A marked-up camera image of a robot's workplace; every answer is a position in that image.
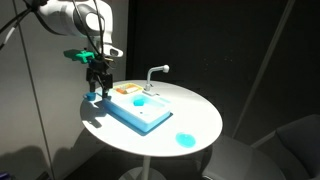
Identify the blue cup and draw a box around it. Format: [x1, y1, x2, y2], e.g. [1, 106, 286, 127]
[83, 92, 96, 101]

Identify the blue plate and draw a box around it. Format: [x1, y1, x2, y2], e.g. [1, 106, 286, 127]
[175, 133, 196, 148]

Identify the blue bowl in sink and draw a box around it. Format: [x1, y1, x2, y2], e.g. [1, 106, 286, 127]
[133, 98, 145, 106]

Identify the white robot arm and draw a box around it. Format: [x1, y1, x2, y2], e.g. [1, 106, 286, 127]
[35, 0, 123, 98]

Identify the orange sponge block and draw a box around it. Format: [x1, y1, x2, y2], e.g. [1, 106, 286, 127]
[116, 88, 126, 94]

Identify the white toy faucet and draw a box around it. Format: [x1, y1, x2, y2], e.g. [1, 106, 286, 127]
[143, 65, 170, 96]

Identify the grey office chair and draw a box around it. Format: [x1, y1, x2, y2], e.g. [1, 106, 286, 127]
[201, 114, 320, 180]

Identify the light blue toy sink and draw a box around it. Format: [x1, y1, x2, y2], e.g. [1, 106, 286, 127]
[102, 86, 171, 133]

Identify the yellow dish rack tray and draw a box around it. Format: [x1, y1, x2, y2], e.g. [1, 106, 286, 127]
[114, 83, 142, 95]

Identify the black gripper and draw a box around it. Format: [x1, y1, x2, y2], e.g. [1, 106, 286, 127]
[86, 60, 112, 98]

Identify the round white table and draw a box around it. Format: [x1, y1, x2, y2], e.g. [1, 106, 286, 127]
[80, 80, 223, 180]

